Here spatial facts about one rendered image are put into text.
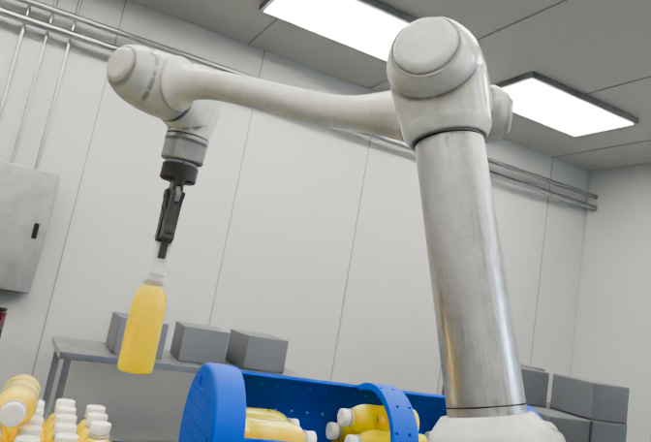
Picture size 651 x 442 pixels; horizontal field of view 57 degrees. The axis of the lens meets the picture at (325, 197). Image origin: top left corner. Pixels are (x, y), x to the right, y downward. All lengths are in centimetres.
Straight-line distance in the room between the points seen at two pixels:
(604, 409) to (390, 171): 258
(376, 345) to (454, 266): 472
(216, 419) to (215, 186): 370
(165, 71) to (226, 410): 66
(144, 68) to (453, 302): 67
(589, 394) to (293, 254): 248
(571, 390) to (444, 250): 427
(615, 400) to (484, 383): 433
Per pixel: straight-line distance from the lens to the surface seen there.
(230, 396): 128
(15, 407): 118
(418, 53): 84
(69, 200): 462
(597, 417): 498
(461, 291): 80
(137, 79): 113
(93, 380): 472
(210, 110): 128
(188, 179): 126
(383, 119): 108
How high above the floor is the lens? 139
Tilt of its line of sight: 10 degrees up
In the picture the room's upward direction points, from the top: 10 degrees clockwise
